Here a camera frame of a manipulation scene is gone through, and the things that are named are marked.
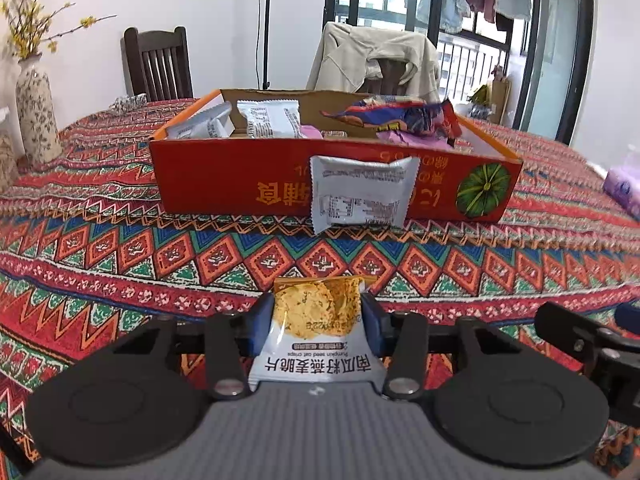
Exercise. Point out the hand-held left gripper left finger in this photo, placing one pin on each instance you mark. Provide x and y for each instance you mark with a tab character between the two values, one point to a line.
262	322

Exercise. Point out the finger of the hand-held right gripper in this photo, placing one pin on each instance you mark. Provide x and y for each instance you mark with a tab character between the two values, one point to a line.
565	325
629	317

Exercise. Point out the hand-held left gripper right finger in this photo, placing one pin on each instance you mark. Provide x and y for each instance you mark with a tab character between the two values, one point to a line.
372	325

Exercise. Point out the orange white oat crisp packet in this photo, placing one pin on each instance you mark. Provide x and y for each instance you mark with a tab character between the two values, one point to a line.
315	330

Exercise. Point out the orange cardboard box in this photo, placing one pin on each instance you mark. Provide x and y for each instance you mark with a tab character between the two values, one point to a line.
225	180

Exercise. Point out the pink snack packet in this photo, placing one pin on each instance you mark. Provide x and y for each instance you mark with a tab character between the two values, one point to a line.
400	137
311	132

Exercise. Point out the white snack packet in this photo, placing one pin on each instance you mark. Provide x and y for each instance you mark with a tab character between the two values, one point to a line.
360	195
267	117
200	122

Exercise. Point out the red patterned tablecloth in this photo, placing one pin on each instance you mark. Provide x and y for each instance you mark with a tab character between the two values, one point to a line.
150	260

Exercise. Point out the pale purple tissue pack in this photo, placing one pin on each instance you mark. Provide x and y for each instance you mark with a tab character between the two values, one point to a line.
625	185

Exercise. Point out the blue red snack packet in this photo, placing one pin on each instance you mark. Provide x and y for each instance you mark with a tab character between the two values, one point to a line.
395	112

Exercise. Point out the yellow green bag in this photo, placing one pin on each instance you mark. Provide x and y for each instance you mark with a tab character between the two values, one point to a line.
482	95

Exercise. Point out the dark wooden chair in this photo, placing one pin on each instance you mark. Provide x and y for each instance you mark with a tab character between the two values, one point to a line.
155	40
390	72

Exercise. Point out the clear crinkled plastic wrapper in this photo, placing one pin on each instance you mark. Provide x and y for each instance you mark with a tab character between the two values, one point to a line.
129	103

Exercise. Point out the black sliding glass door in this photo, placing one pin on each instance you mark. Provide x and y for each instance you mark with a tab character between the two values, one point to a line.
584	60

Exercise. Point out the beige jacket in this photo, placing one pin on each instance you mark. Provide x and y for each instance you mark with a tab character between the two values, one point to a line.
340	60

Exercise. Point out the black balcony railing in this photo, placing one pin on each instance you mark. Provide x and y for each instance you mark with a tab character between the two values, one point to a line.
475	70

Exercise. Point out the floral ceramic vase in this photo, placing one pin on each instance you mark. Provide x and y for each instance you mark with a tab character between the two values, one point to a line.
37	115

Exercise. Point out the studio light on stand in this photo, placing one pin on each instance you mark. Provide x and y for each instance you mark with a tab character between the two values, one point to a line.
268	10

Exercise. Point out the yellow flower branches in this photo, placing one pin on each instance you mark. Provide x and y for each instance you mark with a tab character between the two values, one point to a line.
24	46

